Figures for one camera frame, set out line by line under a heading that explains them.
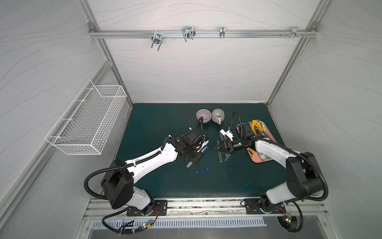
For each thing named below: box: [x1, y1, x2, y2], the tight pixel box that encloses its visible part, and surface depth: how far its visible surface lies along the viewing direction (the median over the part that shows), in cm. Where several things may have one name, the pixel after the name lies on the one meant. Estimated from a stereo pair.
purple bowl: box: [195, 108, 212, 124], surface depth 110 cm
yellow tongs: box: [251, 119, 264, 132], surface depth 106 cm
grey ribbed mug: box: [211, 108, 225, 125], surface depth 106 cm
